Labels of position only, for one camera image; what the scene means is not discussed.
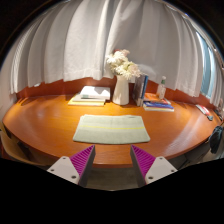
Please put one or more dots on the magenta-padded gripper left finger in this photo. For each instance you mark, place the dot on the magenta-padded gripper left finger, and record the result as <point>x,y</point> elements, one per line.
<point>68,168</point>

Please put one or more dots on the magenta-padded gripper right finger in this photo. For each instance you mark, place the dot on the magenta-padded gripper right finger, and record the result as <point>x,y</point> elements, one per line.
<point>156,168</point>

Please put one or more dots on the pale green striped towel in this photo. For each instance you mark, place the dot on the pale green striped towel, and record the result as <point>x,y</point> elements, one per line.
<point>111,130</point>

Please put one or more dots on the tan chair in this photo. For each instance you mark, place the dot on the tan chair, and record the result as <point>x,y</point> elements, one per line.
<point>15,150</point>

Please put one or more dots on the blue flat book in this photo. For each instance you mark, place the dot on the blue flat book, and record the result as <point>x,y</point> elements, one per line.
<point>158,106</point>

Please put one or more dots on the dark bag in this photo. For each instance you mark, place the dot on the dark bag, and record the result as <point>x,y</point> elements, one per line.
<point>216,140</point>

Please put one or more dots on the grey book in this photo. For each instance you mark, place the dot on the grey book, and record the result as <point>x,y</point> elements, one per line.
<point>80,99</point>

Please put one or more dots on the orange book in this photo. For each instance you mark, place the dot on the orange book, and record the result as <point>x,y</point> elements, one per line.
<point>151,97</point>

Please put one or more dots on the small dark teal object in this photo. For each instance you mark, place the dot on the small dark teal object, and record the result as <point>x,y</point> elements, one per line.
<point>210,117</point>

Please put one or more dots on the red and white packet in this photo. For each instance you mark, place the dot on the red and white packet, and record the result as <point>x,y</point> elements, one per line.
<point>202,109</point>

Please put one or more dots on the clear bottle with green cap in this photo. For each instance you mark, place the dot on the clear bottle with green cap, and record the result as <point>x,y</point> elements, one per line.
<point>161,90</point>

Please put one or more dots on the dark upright book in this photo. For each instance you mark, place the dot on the dark upright book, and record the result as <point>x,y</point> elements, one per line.
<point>137,90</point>

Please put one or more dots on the white book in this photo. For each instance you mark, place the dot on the white book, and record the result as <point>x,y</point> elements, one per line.
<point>95,92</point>

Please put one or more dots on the white ceramic vase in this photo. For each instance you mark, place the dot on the white ceramic vase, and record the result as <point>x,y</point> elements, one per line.
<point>121,93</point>

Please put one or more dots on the blue upright book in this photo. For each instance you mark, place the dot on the blue upright book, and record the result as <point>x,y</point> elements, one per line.
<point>145,85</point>

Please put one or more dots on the white flower bouquet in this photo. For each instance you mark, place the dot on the white flower bouquet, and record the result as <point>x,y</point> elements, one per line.
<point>121,65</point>

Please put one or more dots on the white curtain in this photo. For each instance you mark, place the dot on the white curtain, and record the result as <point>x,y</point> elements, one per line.
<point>83,40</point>

